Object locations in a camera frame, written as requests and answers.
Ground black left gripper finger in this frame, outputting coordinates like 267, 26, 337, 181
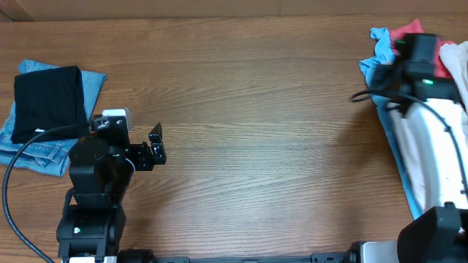
148, 123, 162, 143
151, 142, 167, 165

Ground beige khaki shorts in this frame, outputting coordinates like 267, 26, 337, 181
388, 34, 467, 211

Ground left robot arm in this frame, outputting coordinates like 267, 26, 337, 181
56, 120, 167, 262

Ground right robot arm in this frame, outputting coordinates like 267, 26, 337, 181
360, 33, 467, 262

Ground folded black garment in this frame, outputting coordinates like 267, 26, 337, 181
12, 66, 89, 144

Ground light blue shirt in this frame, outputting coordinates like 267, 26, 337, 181
359, 28, 426, 219

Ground red shirt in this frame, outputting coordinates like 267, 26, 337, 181
390, 19, 453, 79

